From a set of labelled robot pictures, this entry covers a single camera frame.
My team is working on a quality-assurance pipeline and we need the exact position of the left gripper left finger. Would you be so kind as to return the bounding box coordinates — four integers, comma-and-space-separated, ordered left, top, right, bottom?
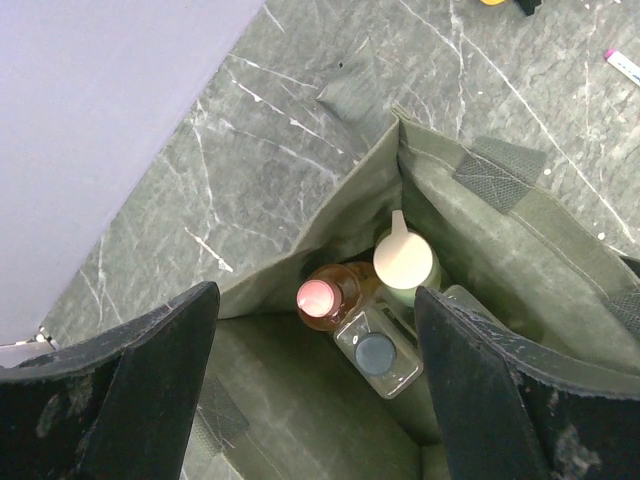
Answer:
1, 281, 220, 479

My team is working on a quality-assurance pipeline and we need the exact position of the orange bottle pink cap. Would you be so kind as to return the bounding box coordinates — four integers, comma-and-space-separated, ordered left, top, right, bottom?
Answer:
296, 261, 381, 332

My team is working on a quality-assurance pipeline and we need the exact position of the clear bottle with black label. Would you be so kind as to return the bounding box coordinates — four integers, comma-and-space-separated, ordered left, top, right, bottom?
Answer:
333, 301, 423, 400

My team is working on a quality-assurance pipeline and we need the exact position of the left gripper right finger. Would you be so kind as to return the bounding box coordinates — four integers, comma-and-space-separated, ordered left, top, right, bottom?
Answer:
414, 288, 639, 479

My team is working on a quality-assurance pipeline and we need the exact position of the small whiteboard yellow frame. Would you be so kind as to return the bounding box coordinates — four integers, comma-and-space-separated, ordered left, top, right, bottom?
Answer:
477, 0, 546, 17

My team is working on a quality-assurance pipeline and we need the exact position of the pink marker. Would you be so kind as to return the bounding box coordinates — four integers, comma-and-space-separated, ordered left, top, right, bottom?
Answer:
604, 49, 640, 86

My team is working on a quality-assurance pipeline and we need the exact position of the green bottle beige cap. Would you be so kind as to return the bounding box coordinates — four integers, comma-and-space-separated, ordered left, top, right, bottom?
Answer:
373, 210, 442, 308

